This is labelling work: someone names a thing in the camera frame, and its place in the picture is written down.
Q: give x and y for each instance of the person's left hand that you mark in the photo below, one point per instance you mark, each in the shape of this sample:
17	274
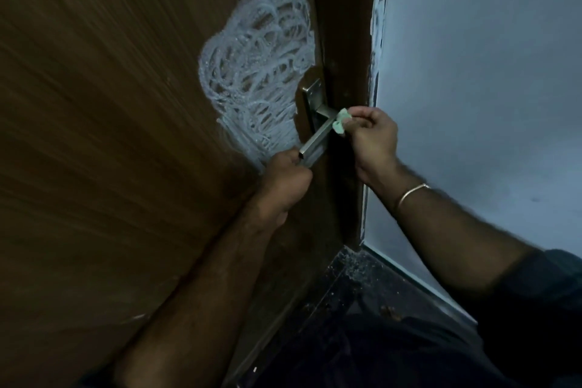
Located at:
286	187

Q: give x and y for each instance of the person's right hand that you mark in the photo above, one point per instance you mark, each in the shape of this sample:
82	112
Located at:
373	142

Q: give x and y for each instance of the green cleaning cloth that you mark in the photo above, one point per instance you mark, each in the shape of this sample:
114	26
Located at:
341	119

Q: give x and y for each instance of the brown wooden door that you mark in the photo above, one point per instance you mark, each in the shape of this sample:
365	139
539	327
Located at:
113	128

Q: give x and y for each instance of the person's right forearm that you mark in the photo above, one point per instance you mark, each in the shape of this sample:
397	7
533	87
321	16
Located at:
459	237

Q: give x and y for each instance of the person's left forearm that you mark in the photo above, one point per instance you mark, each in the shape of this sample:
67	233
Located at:
200	306

